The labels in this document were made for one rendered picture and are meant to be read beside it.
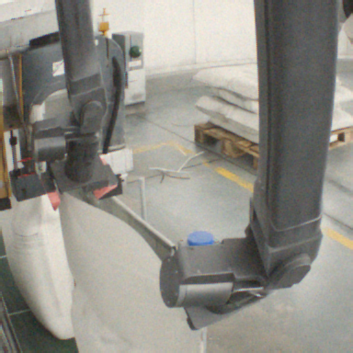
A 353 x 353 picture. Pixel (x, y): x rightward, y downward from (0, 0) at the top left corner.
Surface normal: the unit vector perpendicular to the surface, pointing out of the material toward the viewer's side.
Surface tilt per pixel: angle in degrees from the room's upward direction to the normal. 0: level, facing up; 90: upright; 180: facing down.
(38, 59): 90
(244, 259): 28
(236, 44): 90
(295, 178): 115
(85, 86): 102
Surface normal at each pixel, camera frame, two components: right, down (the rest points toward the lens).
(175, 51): 0.52, 0.33
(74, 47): 0.32, 0.55
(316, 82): 0.27, 0.72
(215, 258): 0.23, -0.68
